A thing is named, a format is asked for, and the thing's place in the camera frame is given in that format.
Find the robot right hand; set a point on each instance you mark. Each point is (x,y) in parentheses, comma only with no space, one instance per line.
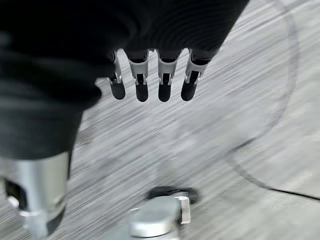
(75,50)

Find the dark robot foot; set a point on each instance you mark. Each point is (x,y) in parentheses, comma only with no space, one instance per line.
(172,191)

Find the silver robot leg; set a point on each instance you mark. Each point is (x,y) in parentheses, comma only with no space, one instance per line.
(155,217)

